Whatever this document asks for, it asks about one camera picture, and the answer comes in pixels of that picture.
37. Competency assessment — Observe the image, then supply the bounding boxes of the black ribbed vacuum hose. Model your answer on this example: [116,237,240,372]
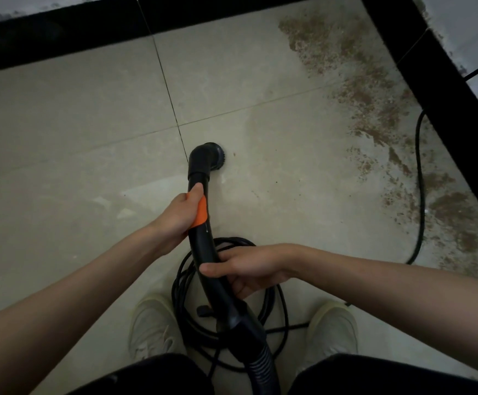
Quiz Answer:
[186,142,282,395]

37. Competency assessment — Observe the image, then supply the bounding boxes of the person's right shoe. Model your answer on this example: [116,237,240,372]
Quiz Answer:
[296,301,360,375]

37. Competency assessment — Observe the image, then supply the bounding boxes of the brown dirt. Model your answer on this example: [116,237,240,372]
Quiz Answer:
[278,10,478,284]

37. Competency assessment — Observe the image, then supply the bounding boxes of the black baseboard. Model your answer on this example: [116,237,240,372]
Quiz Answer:
[0,0,478,241]

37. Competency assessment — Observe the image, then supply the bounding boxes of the black trousers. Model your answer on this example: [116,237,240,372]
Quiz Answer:
[64,352,478,395]

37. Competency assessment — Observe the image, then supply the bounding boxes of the person's left hand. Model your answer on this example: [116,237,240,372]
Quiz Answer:
[150,183,205,258]

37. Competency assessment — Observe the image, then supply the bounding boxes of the person's left forearm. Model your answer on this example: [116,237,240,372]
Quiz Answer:
[0,222,170,395]

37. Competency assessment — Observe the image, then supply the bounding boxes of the person's right hand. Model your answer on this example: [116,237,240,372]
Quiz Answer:
[198,243,305,301]

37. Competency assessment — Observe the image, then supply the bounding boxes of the person's shoe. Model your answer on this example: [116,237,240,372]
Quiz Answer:
[296,301,360,375]
[128,294,186,363]

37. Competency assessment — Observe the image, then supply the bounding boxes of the black power cord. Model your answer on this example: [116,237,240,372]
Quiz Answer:
[171,53,478,379]

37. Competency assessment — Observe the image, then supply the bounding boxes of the person's right forearm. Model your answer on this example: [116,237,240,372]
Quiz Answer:
[296,246,478,381]

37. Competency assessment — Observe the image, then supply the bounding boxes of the person's left shoe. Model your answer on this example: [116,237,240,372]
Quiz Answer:
[128,294,186,363]

